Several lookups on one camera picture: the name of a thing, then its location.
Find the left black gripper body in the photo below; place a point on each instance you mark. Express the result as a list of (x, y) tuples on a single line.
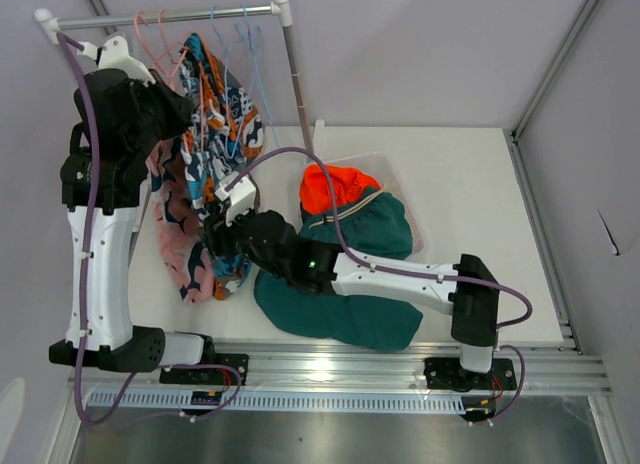
[(161, 117)]

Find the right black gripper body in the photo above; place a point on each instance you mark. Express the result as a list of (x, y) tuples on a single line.
[(230, 240)]

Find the blue patterned shorts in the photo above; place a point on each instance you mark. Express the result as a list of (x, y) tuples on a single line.
[(203, 148)]

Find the orange shorts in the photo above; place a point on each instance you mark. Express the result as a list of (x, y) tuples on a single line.
[(349, 185)]

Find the teal shorts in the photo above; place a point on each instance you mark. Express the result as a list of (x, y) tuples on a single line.
[(362, 308)]

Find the blue wire hanger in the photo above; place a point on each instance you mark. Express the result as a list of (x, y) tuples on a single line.
[(251, 37), (231, 141)]

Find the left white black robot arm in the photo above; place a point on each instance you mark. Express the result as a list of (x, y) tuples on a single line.
[(122, 121)]

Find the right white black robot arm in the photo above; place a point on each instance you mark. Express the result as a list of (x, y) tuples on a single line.
[(466, 291)]

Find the pink patterned shorts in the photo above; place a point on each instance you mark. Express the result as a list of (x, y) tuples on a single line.
[(176, 224)]

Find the white plastic basket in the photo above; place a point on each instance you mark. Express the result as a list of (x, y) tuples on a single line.
[(377, 165)]

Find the metal clothes rack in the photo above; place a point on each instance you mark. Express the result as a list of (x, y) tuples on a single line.
[(282, 9)]

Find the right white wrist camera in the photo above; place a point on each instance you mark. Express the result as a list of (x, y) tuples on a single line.
[(237, 195)]

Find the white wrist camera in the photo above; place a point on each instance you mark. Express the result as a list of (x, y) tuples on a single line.
[(237, 195), (115, 54)]

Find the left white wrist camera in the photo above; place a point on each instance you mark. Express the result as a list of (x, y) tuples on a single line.
[(115, 54)]

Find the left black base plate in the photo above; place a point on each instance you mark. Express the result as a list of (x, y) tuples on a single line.
[(214, 370)]

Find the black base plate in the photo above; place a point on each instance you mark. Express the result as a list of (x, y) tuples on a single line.
[(214, 370), (445, 373)]

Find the white slotted cable duct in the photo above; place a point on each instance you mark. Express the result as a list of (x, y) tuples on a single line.
[(294, 402)]

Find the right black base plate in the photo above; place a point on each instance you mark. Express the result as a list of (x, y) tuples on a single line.
[(445, 373)]

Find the aluminium mounting rail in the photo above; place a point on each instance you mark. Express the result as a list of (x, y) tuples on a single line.
[(323, 367)]

